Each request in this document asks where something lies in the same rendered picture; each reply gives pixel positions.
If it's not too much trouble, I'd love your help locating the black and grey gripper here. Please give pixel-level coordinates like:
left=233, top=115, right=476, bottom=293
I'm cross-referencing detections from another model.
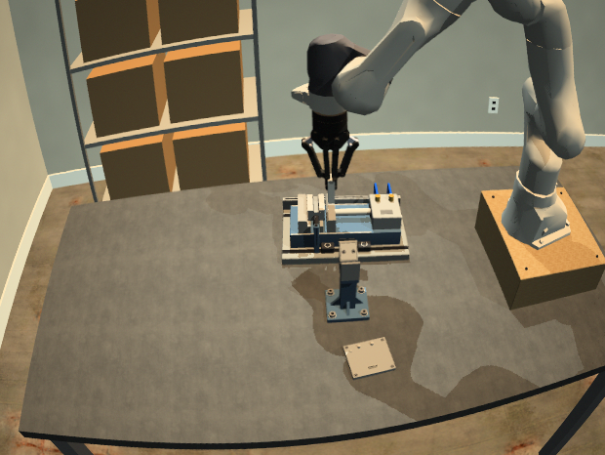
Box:
left=302, top=111, right=359, bottom=204

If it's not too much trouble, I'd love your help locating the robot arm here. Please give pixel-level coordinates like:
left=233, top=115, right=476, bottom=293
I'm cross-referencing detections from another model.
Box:
left=291, top=0, right=585, bottom=250

